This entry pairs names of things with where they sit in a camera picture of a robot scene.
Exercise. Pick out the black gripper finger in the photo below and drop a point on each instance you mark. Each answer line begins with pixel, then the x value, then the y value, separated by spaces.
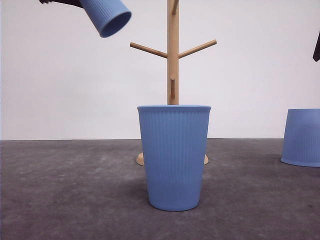
pixel 77 3
pixel 316 52

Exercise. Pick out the blue ribbed cup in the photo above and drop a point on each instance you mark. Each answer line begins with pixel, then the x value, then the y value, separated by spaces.
pixel 175 142
pixel 109 17
pixel 301 139

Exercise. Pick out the wooden mug tree stand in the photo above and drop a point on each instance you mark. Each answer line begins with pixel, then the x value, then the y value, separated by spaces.
pixel 173 56

